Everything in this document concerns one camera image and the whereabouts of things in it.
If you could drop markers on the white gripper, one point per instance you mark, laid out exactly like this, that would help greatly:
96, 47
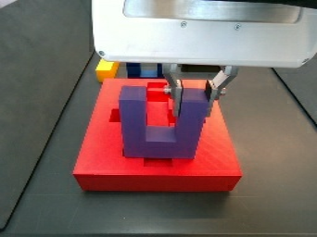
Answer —
205, 32

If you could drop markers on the purple U-shaped block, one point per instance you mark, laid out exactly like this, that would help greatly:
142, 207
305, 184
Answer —
159, 141

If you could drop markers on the black angled fixture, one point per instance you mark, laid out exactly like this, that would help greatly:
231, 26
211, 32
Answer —
199, 68

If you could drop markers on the blue U-shaped block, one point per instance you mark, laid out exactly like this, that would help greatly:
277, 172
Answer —
143, 71

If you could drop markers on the yellow long bar block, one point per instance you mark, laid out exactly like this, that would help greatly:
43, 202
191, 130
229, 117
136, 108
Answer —
106, 70

